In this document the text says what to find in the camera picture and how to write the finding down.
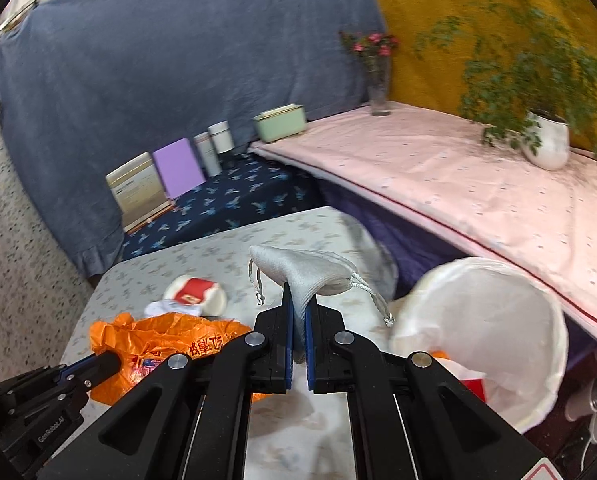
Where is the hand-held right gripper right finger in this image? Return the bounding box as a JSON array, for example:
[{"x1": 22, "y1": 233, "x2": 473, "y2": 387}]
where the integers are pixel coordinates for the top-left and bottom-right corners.
[{"x1": 303, "y1": 294, "x2": 529, "y2": 480}]

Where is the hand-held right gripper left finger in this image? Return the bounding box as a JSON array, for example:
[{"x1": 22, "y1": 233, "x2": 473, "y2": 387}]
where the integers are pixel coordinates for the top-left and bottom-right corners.
[{"x1": 36, "y1": 280, "x2": 295, "y2": 480}]

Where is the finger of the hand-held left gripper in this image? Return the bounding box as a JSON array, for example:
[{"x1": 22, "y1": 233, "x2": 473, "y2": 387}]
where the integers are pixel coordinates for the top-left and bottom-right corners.
[{"x1": 58, "y1": 350, "x2": 122, "y2": 391}]

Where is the orange plastic bag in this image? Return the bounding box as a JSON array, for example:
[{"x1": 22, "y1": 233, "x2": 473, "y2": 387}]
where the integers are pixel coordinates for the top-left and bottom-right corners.
[{"x1": 88, "y1": 311, "x2": 269, "y2": 406}]

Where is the grey drawstring pouch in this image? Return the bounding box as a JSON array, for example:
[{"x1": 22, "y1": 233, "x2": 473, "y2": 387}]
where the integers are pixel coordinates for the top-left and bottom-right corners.
[{"x1": 247, "y1": 245, "x2": 395, "y2": 328}]

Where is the red and white paper cup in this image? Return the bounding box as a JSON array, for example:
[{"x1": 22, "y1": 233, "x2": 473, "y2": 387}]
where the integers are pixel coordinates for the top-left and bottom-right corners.
[{"x1": 163, "y1": 275, "x2": 228, "y2": 317}]

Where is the trash bin with white liner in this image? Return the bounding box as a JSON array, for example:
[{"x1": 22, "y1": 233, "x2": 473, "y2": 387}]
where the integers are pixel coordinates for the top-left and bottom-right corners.
[{"x1": 388, "y1": 256, "x2": 570, "y2": 435}]

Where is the white crumpled tissue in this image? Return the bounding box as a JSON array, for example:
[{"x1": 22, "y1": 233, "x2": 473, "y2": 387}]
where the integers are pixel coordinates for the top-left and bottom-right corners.
[{"x1": 145, "y1": 299, "x2": 204, "y2": 318}]

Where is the purple cloth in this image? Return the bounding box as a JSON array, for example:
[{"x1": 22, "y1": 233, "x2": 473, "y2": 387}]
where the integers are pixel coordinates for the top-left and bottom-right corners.
[{"x1": 318, "y1": 180, "x2": 597, "y2": 386}]

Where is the dark blue floral cloth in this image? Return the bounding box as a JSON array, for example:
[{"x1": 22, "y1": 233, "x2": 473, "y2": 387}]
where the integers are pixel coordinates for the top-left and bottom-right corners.
[{"x1": 121, "y1": 152, "x2": 324, "y2": 262}]

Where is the gold and white box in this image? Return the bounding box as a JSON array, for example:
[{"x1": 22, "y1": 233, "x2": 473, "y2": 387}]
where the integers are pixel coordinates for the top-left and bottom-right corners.
[{"x1": 105, "y1": 152, "x2": 175, "y2": 233}]

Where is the white tube bottle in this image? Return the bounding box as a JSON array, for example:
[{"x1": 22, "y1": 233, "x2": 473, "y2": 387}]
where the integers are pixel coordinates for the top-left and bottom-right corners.
[{"x1": 193, "y1": 132, "x2": 222, "y2": 178}]

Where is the purple card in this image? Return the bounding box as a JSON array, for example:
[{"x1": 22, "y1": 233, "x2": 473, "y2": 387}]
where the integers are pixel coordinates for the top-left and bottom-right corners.
[{"x1": 152, "y1": 138, "x2": 206, "y2": 201}]

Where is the pink cloth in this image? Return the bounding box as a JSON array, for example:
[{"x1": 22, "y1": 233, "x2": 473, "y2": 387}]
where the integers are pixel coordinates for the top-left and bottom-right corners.
[{"x1": 248, "y1": 101, "x2": 597, "y2": 356}]

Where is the white jar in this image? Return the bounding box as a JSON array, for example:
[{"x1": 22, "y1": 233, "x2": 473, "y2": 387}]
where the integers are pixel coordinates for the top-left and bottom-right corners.
[{"x1": 207, "y1": 121, "x2": 235, "y2": 155}]

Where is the green tissue box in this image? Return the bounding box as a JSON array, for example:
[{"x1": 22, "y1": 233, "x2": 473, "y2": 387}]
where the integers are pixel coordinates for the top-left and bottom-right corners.
[{"x1": 252, "y1": 103, "x2": 308, "y2": 143}]

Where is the glass vase with flowers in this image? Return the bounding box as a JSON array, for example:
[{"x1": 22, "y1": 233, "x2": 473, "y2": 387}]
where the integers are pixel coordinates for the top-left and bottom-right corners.
[{"x1": 339, "y1": 30, "x2": 399, "y2": 117}]

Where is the blue-grey hanging cloth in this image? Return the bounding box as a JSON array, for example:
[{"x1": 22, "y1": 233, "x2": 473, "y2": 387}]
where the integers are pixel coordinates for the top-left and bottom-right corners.
[{"x1": 0, "y1": 0, "x2": 389, "y2": 278}]

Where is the green plant in white pot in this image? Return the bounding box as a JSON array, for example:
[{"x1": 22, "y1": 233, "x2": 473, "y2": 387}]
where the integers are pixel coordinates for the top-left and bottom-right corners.
[{"x1": 413, "y1": 0, "x2": 597, "y2": 171}]

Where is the mustard yellow hanging cloth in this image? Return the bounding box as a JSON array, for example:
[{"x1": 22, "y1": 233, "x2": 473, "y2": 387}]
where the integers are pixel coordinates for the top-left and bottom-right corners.
[{"x1": 363, "y1": 0, "x2": 597, "y2": 161}]

